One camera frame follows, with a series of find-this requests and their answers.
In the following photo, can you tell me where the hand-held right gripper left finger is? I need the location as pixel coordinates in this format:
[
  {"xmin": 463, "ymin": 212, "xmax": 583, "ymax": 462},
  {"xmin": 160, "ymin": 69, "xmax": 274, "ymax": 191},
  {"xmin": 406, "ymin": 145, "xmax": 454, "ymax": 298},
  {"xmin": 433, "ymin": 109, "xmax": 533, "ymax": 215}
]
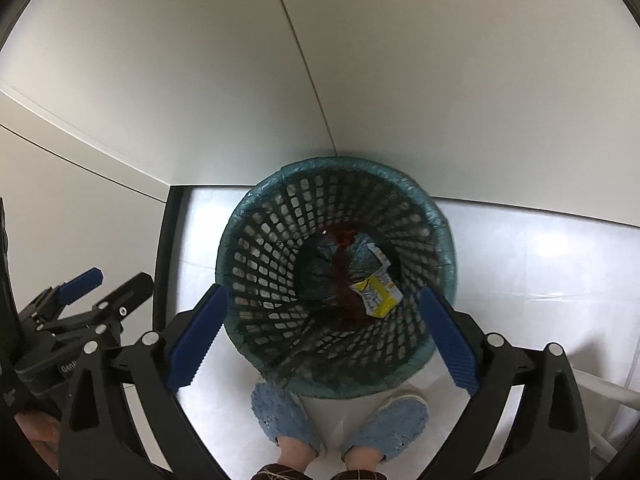
[{"xmin": 59, "ymin": 284, "xmax": 236, "ymax": 480}]

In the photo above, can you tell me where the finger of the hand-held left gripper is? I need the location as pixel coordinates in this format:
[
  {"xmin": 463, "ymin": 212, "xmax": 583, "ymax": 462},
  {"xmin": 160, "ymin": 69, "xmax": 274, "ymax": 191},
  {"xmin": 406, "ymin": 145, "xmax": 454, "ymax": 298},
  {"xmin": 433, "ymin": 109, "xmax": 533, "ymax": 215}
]
[
  {"xmin": 17, "ymin": 267, "xmax": 104, "ymax": 333},
  {"xmin": 37, "ymin": 272, "xmax": 155, "ymax": 348}
]

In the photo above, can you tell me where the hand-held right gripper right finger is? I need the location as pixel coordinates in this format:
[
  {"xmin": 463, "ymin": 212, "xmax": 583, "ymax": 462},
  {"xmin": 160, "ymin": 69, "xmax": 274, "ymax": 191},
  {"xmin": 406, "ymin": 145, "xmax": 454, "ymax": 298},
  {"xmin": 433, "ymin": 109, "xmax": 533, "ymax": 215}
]
[{"xmin": 417, "ymin": 286, "xmax": 593, "ymax": 480}]

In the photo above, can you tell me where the dark mesh waste basket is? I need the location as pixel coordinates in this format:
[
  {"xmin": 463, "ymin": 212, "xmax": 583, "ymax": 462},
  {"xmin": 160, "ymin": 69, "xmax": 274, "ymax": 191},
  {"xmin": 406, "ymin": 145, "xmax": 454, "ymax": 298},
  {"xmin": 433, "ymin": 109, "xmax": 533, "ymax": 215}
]
[{"xmin": 216, "ymin": 156, "xmax": 458, "ymax": 401}]

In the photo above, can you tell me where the person's left hand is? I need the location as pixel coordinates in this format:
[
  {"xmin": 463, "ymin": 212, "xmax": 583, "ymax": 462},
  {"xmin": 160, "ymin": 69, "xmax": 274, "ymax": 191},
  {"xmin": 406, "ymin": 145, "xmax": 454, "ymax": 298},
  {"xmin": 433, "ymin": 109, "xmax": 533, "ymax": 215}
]
[{"xmin": 14, "ymin": 410, "xmax": 63, "ymax": 473}]

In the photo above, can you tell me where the yellow snack wrapper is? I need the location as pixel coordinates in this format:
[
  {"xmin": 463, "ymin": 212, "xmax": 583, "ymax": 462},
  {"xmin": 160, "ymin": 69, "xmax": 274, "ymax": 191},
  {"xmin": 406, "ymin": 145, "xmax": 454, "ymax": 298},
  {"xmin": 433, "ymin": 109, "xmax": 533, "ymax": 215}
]
[{"xmin": 350, "ymin": 272, "xmax": 403, "ymax": 318}]

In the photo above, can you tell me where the small white wrapper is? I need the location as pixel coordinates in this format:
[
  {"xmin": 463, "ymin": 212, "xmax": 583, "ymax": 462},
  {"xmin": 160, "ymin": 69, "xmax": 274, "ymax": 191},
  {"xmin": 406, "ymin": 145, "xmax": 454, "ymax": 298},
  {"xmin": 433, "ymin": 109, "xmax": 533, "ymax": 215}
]
[{"xmin": 366, "ymin": 241, "xmax": 392, "ymax": 267}]

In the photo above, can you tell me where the red plastic wrapper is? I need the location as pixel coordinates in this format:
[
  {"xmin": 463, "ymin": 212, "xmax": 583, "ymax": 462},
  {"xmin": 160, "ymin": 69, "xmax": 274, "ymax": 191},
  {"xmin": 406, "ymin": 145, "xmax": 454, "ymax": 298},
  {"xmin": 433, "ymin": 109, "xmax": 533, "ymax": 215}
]
[{"xmin": 320, "ymin": 227, "xmax": 372, "ymax": 322}]

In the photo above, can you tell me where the person's right leg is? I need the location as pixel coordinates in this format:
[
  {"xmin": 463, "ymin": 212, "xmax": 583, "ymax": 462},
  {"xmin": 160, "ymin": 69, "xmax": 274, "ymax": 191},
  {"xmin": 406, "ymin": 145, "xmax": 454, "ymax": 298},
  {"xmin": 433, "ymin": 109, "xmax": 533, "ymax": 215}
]
[{"xmin": 332, "ymin": 446, "xmax": 388, "ymax": 480}]

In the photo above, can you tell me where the person's leg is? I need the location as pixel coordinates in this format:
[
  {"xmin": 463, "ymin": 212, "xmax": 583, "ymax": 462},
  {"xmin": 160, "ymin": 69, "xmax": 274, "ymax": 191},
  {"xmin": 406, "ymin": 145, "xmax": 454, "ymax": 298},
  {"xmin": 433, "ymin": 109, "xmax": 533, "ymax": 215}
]
[
  {"xmin": 332, "ymin": 446, "xmax": 388, "ymax": 480},
  {"xmin": 250, "ymin": 435, "xmax": 323, "ymax": 480}
]

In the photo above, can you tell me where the person's left leg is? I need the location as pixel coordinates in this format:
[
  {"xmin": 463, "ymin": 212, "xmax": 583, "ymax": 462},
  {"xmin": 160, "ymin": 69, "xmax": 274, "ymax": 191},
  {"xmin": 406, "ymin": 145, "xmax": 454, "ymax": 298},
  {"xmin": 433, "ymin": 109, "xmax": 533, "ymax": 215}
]
[{"xmin": 250, "ymin": 435, "xmax": 323, "ymax": 480}]

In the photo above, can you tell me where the white plastic frame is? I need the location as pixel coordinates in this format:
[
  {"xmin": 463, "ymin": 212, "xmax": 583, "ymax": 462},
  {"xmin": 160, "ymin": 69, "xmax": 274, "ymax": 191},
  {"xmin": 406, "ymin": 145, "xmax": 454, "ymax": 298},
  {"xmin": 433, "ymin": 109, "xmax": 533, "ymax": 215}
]
[{"xmin": 570, "ymin": 367, "xmax": 640, "ymax": 461}]

